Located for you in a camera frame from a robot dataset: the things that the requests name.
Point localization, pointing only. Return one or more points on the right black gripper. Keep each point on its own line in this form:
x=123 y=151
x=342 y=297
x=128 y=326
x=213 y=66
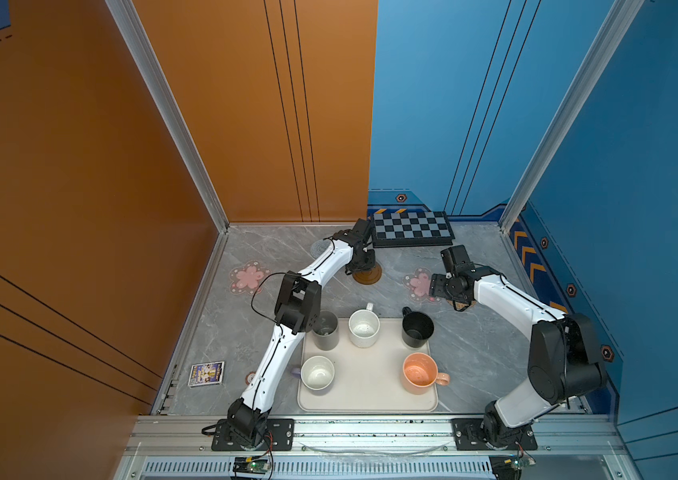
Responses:
x=436 y=282

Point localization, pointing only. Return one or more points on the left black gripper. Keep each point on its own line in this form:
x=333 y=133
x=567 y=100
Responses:
x=371 y=261

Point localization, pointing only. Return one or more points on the brown wooden round coaster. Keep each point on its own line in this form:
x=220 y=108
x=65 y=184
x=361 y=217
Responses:
x=369 y=277

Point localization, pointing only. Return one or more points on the pink flower coaster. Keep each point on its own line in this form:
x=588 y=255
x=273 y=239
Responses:
x=247 y=278
x=418 y=284

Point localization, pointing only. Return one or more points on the grey woven round coaster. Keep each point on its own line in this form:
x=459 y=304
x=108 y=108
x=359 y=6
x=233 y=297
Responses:
x=319 y=247

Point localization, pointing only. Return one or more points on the rattan woven round coaster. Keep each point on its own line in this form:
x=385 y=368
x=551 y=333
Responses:
x=461 y=306

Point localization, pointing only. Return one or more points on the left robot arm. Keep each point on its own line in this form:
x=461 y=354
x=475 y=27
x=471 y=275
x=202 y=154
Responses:
x=296 y=309

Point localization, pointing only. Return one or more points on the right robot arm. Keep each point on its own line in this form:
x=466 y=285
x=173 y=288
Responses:
x=564 y=358

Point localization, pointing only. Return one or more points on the black chessboard box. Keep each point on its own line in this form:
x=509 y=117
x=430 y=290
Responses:
x=411 y=229

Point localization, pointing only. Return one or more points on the black mug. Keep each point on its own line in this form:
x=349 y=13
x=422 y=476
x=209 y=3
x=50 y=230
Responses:
x=417 y=328

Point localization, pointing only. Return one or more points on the white speckled mug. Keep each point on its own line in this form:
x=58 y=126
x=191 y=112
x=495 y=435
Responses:
x=364 y=327

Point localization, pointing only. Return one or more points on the grey mug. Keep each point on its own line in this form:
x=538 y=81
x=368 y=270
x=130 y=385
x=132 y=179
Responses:
x=325 y=331

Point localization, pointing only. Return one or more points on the orange mug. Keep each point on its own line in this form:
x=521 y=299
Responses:
x=420 y=373

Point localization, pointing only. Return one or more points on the cream serving tray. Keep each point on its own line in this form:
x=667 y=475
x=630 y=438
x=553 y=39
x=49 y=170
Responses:
x=367 y=380

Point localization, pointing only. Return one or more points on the right circuit board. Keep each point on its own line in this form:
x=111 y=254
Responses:
x=510 y=467

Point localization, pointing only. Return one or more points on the circuit board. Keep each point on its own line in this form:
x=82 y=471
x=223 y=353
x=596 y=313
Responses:
x=510 y=467
x=257 y=467

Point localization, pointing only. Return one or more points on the purple card box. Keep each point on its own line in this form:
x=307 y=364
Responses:
x=206 y=374

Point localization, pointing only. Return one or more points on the left circuit board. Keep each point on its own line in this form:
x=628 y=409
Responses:
x=257 y=467

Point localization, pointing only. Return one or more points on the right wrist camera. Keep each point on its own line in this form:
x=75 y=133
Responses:
x=456 y=261

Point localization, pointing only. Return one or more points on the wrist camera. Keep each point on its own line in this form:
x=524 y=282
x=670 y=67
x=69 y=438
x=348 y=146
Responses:
x=360 y=235
x=456 y=261

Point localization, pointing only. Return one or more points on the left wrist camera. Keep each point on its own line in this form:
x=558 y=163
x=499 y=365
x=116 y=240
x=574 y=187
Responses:
x=360 y=235

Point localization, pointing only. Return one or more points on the white mug purple handle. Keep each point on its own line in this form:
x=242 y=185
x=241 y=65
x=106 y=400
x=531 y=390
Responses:
x=316 y=374

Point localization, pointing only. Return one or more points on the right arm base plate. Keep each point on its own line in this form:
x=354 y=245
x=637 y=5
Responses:
x=473 y=434

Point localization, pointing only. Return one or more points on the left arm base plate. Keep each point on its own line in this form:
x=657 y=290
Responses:
x=275 y=433

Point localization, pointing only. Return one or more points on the aluminium front rail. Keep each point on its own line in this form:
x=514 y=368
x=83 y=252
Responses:
x=336 y=446

